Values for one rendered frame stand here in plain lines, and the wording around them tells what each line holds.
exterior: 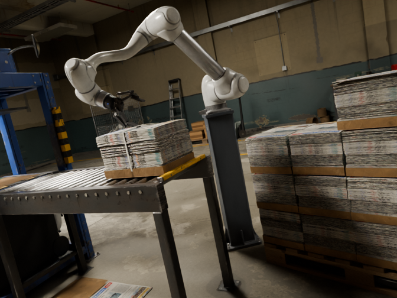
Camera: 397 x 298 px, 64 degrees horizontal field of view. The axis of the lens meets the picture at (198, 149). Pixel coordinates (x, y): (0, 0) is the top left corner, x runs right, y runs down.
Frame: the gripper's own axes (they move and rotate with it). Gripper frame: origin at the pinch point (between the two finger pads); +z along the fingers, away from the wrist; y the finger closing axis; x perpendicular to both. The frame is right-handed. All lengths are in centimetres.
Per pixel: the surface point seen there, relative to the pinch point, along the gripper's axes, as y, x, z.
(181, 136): 4.9, -4.6, 23.8
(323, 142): -8, -37, 87
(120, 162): 23.0, 13.7, 3.0
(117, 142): 12.8, 14.5, 0.0
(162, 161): 12.6, 15.0, 26.4
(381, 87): -41, -28, 101
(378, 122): -27, -28, 105
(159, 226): 35, 28, 39
